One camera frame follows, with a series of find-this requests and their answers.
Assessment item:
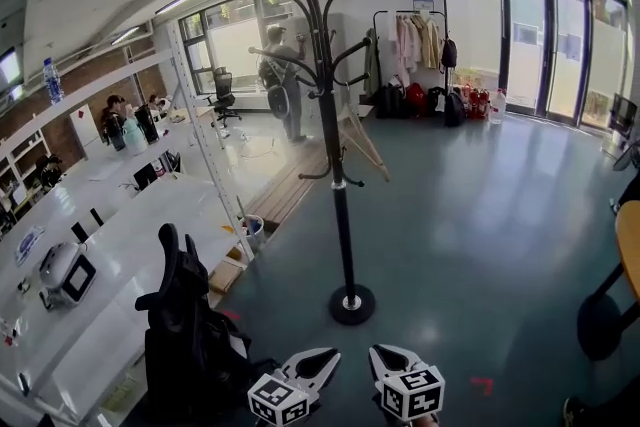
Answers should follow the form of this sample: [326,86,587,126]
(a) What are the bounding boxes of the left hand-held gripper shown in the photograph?
[247,347,343,427]

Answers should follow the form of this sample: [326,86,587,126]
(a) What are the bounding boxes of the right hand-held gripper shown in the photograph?
[368,343,447,425]

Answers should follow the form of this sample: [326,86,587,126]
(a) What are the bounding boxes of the black coat stand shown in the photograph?
[248,0,377,327]

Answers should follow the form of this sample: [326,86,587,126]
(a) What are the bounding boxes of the wooden hanger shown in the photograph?
[338,82,392,184]

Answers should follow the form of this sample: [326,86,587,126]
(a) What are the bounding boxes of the cardboard box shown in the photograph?
[207,259,247,295]

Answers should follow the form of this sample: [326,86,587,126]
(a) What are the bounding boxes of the black office chair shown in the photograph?
[206,67,244,130]
[134,222,284,422]

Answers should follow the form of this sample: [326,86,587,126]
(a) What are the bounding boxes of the white bucket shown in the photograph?
[241,213,266,252]

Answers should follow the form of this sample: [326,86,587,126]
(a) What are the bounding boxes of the wooden floor platform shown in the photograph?
[246,134,351,235]

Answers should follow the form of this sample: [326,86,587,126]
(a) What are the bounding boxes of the white metal shelving unit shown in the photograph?
[0,19,257,422]

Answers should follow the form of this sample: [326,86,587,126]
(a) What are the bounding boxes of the black duffel bag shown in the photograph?
[375,84,407,120]

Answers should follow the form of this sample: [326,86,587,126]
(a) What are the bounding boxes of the black upright backpack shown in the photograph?
[443,89,468,128]

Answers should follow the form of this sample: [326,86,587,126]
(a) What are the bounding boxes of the red bag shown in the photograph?
[405,82,428,117]

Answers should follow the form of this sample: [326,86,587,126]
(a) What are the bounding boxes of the round wooden table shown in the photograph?
[576,199,640,362]

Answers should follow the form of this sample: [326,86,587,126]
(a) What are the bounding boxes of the white boxy device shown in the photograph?
[37,241,99,312]

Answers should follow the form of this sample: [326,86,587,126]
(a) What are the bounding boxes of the large clear water jug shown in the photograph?
[488,87,508,125]

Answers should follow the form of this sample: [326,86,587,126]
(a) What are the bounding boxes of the black flask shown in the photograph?
[137,104,161,146]

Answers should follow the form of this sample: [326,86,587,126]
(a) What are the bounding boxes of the mint green bottle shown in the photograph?
[122,107,150,157]

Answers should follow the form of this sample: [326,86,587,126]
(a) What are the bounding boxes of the green coat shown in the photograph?
[362,28,382,100]

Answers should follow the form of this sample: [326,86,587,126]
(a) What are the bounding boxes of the black hanging bag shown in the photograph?
[439,37,459,69]

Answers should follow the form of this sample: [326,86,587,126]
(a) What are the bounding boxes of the blue white packet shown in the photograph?
[13,224,47,265]

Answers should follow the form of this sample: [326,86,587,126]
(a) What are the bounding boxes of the pink garment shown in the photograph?
[394,14,419,72]

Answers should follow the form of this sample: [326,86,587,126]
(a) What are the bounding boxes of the beige garment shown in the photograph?
[416,14,444,71]

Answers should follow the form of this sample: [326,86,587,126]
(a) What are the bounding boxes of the black framed window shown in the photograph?
[178,0,297,96]

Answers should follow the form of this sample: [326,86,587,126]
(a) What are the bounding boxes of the black side chair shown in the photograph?
[610,93,640,139]

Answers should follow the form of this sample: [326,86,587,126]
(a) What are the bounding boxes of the white cubby shelf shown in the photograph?
[0,128,54,221]

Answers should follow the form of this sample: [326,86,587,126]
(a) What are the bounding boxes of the glass entrance doors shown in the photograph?
[437,0,631,134]

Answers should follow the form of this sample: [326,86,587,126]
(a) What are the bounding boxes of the clear water bottle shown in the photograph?
[41,57,65,106]

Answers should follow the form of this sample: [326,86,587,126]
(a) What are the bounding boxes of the white floor cable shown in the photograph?
[223,129,277,160]

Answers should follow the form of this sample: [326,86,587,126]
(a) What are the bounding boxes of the black clothes rail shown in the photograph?
[372,9,450,117]

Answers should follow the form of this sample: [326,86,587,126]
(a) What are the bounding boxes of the wall-mounted screen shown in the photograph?
[0,47,24,102]

